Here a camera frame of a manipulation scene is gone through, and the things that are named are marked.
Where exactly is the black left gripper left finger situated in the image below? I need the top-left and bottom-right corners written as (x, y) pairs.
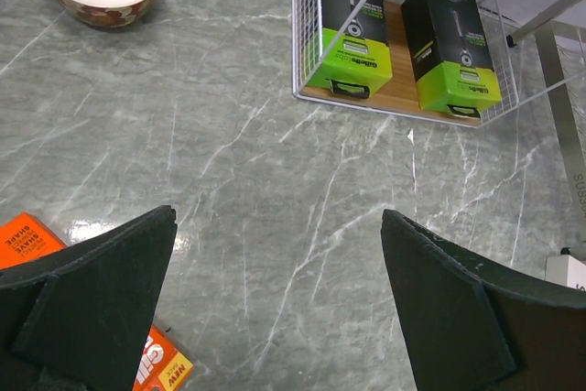
top-left (0, 205), bottom-right (178, 391)

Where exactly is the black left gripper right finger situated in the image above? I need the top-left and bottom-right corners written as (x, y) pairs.
top-left (381, 210), bottom-right (585, 390)

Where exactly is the orange Gillette pack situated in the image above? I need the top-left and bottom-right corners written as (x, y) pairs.
top-left (0, 212), bottom-right (194, 391)

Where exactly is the white Harry's box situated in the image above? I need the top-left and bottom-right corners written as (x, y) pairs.
top-left (545, 247), bottom-right (586, 291)

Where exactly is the Gillette Labs razor box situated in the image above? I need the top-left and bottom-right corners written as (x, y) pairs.
top-left (304, 0), bottom-right (392, 100)
top-left (401, 0), bottom-right (502, 119)

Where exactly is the white wire wooden shelf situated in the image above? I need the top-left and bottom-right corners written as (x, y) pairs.
top-left (292, 0), bottom-right (533, 128)

